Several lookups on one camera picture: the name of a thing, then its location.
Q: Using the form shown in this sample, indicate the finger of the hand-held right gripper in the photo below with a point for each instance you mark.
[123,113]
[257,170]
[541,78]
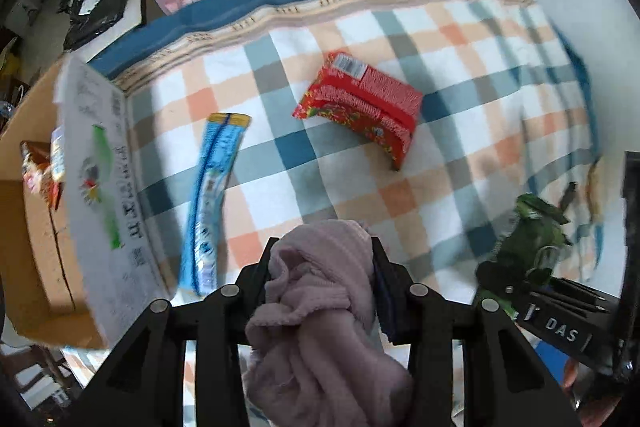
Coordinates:
[492,274]

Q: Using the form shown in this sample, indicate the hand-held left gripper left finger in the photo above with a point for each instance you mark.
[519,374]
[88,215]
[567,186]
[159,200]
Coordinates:
[254,274]

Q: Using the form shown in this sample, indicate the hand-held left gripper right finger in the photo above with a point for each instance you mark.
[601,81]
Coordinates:
[386,304]

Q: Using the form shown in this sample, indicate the green snack packet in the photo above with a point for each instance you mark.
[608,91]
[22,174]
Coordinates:
[530,232]

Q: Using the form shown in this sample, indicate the mauve towel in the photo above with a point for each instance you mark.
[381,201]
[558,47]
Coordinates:
[320,327]

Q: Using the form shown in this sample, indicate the cardboard box with white flap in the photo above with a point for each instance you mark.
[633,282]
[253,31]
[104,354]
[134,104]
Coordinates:
[30,257]

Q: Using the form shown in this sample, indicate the person's right hand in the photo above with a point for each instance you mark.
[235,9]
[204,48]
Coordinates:
[600,409]

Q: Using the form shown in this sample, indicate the long blue snack packet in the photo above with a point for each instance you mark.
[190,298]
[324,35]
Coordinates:
[210,202]

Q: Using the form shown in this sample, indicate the red noodle multipack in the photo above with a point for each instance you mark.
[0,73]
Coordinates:
[365,107]

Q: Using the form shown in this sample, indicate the plaid blanket with blue border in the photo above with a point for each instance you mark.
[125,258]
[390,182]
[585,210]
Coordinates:
[450,57]

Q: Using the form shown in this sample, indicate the orange snack packet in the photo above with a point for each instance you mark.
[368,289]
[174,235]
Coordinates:
[37,172]

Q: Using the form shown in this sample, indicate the black plastic bag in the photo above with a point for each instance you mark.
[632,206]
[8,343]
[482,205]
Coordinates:
[95,2]

